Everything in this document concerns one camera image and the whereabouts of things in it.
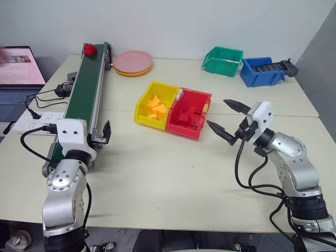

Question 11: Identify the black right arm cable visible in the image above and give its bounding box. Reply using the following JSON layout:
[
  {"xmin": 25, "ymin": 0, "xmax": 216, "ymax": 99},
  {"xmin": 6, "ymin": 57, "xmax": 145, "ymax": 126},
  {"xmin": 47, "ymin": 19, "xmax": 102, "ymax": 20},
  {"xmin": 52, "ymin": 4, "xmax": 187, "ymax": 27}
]
[{"xmin": 235, "ymin": 139, "xmax": 297, "ymax": 242}]

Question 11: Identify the green plastic bin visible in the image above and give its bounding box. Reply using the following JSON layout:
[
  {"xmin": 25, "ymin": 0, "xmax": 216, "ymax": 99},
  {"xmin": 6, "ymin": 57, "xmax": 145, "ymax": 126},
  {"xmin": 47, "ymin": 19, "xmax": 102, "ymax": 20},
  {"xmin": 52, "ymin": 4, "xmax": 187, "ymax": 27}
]
[{"xmin": 201, "ymin": 46, "xmax": 244, "ymax": 78}]

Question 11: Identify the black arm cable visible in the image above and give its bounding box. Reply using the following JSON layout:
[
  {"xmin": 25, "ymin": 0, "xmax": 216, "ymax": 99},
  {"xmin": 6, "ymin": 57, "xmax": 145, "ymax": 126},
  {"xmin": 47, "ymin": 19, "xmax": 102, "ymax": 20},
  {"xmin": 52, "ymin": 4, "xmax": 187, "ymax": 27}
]
[
  {"xmin": 20, "ymin": 123, "xmax": 92, "ymax": 237},
  {"xmin": 235, "ymin": 139, "xmax": 297, "ymax": 242}
]

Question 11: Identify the blue plastic bin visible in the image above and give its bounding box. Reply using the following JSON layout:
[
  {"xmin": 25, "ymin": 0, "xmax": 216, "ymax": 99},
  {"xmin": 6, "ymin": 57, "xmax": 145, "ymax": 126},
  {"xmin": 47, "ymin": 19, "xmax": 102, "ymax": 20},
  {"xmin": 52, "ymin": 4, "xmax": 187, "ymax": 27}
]
[{"xmin": 239, "ymin": 57, "xmax": 286, "ymax": 88}]

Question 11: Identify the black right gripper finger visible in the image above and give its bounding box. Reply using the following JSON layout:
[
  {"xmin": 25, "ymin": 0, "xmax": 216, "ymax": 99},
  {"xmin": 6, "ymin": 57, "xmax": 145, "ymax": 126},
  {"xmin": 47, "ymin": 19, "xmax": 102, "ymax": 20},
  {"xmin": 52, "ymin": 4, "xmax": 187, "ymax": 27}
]
[
  {"xmin": 206, "ymin": 120, "xmax": 236, "ymax": 145},
  {"xmin": 223, "ymin": 99, "xmax": 252, "ymax": 114}
]

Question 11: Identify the red toy block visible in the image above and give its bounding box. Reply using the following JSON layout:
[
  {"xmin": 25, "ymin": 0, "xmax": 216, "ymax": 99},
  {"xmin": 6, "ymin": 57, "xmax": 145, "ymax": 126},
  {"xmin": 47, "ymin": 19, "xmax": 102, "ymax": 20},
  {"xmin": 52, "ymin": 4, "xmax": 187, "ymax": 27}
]
[
  {"xmin": 182, "ymin": 104, "xmax": 203, "ymax": 118},
  {"xmin": 82, "ymin": 43, "xmax": 98, "ymax": 58},
  {"xmin": 177, "ymin": 114, "xmax": 197, "ymax": 130}
]

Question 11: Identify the green conveyor belt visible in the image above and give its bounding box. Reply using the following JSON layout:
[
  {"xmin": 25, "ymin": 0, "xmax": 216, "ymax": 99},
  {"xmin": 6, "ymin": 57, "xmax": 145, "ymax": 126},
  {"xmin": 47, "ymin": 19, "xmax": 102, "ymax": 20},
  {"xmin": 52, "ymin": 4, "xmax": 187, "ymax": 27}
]
[{"xmin": 41, "ymin": 41, "xmax": 114, "ymax": 178}]

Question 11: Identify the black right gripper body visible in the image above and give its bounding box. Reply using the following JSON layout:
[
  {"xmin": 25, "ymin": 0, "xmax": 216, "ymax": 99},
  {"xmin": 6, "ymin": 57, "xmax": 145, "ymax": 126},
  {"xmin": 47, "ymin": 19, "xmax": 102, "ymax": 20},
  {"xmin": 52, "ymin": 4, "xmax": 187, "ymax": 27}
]
[{"xmin": 229, "ymin": 117, "xmax": 259, "ymax": 145}]

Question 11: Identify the pink plate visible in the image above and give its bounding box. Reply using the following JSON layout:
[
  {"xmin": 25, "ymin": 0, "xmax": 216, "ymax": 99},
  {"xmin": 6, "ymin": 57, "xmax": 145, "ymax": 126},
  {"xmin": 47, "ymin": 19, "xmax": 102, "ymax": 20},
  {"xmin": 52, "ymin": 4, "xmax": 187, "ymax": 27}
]
[{"xmin": 112, "ymin": 50, "xmax": 154, "ymax": 75}]

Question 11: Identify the black power adapter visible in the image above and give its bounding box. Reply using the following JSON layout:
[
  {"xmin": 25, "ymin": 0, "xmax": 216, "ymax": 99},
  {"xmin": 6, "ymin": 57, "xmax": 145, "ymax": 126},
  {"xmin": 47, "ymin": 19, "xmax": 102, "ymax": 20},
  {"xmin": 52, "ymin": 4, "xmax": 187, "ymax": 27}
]
[{"xmin": 54, "ymin": 83, "xmax": 74, "ymax": 98}]

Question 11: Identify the white power strip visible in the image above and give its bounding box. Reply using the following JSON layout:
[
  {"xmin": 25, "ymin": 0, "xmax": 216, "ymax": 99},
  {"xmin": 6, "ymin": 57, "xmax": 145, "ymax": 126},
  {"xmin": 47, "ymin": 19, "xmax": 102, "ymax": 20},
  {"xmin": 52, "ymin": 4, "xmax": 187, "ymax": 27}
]
[{"xmin": 12, "ymin": 111, "xmax": 66, "ymax": 135}]

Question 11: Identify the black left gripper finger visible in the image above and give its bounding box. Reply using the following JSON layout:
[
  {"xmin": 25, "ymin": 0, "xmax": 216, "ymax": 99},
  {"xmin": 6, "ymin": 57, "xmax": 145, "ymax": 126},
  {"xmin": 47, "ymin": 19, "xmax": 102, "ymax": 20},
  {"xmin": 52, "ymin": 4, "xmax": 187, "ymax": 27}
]
[{"xmin": 102, "ymin": 120, "xmax": 112, "ymax": 144}]

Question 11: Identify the black power strip cord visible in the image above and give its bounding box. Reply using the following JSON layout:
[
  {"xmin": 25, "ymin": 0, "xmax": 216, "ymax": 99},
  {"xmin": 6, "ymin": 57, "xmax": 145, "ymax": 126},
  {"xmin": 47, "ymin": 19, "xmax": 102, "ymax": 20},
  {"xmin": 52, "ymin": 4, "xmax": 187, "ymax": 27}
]
[{"xmin": 2, "ymin": 121, "xmax": 17, "ymax": 135}]

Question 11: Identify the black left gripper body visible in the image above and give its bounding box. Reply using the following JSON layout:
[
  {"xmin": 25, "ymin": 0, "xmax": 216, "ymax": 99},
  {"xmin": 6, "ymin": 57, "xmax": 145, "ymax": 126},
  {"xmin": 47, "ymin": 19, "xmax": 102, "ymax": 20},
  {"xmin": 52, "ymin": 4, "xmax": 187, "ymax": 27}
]
[{"xmin": 88, "ymin": 132, "xmax": 109, "ymax": 150}]

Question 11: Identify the grey laptop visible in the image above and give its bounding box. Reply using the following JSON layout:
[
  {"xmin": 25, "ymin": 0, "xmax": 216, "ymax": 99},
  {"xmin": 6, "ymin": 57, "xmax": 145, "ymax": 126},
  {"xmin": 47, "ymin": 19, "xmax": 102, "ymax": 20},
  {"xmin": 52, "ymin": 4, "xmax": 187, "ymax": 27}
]
[{"xmin": 0, "ymin": 46, "xmax": 47, "ymax": 123}]

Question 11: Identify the yellow plate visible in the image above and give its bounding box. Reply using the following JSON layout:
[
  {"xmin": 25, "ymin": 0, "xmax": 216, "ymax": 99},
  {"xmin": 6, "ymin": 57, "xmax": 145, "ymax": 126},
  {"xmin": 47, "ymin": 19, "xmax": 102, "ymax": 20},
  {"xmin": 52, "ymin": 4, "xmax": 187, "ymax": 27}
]
[{"xmin": 113, "ymin": 64, "xmax": 153, "ymax": 77}]

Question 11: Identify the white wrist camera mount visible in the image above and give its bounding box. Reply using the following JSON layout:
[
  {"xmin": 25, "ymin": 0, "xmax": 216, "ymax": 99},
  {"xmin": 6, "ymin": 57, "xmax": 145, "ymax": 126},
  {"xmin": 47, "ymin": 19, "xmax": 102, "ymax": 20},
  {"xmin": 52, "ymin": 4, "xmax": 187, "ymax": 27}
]
[
  {"xmin": 56, "ymin": 118, "xmax": 97, "ymax": 160},
  {"xmin": 246, "ymin": 101, "xmax": 274, "ymax": 145}
]

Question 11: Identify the yellow plastic bin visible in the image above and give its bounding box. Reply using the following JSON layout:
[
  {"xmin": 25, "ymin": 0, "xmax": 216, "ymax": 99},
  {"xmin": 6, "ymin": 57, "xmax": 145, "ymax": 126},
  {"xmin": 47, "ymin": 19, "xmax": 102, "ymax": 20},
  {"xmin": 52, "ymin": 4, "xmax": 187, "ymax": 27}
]
[{"xmin": 134, "ymin": 81, "xmax": 182, "ymax": 131}]

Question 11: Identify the black handheld controller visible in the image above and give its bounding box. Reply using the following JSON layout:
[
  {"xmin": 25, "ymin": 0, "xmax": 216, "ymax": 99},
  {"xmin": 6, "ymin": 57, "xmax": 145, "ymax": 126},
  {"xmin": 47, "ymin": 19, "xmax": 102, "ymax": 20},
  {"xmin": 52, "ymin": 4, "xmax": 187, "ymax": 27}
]
[{"xmin": 251, "ymin": 58, "xmax": 300, "ymax": 78}]

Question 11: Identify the black adapter cable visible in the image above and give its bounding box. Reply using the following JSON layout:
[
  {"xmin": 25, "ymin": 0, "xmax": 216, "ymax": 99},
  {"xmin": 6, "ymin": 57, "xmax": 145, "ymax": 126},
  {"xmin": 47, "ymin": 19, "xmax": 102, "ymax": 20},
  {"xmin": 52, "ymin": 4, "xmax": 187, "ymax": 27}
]
[{"xmin": 25, "ymin": 89, "xmax": 69, "ymax": 120}]

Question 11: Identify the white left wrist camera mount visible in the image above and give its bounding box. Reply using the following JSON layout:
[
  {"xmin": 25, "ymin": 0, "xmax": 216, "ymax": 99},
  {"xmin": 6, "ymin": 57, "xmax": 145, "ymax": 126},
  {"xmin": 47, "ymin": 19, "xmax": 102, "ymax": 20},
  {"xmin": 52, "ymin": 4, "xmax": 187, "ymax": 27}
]
[{"xmin": 56, "ymin": 118, "xmax": 97, "ymax": 160}]

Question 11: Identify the blurred person hand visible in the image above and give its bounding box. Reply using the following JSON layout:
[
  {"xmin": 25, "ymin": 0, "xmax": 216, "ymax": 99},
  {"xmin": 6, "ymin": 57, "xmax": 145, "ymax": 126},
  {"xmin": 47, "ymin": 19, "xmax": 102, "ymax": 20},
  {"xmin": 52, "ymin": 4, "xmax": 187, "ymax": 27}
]
[{"xmin": 0, "ymin": 46, "xmax": 10, "ymax": 65}]

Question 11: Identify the red plastic bin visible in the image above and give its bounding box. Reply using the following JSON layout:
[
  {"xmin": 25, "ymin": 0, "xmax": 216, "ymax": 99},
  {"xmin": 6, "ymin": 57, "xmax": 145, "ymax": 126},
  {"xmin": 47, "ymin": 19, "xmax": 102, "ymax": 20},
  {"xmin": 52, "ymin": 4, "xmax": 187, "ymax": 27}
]
[{"xmin": 165, "ymin": 88, "xmax": 213, "ymax": 141}]

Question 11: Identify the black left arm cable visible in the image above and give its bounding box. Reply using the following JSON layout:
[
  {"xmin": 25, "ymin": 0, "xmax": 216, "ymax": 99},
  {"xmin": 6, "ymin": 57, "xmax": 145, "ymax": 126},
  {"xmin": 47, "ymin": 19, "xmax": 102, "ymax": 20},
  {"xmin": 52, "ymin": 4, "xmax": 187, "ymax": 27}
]
[{"xmin": 20, "ymin": 123, "xmax": 92, "ymax": 237}]

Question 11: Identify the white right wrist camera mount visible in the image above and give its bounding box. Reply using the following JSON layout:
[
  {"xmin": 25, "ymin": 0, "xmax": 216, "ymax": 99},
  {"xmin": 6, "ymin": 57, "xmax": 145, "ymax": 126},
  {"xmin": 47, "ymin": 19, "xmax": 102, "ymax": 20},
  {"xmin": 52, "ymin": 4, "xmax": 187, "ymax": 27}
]
[{"xmin": 246, "ymin": 101, "xmax": 274, "ymax": 145}]

